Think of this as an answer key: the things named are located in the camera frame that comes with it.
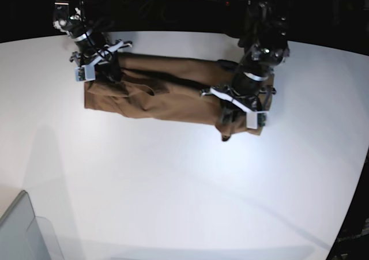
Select brown t-shirt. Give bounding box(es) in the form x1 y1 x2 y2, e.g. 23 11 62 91
84 53 263 141

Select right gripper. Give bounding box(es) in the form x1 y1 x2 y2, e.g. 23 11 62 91
69 39 133 83

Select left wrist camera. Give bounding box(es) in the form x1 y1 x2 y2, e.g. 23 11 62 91
246 111 269 130

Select black power strip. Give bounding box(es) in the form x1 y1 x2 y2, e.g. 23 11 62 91
219 0 248 9

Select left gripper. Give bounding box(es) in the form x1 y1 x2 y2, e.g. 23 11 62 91
201 85 276 127

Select grey plastic bin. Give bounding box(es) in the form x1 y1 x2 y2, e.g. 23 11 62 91
1 191 65 260

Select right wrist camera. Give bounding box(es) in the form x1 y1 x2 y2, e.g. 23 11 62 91
74 65 96 82

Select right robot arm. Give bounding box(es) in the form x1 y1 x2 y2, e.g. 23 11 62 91
53 0 133 82

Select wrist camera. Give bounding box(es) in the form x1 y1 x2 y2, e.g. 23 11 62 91
246 111 269 130
74 65 96 82

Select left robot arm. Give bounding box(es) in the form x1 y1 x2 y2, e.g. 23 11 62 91
201 0 291 130

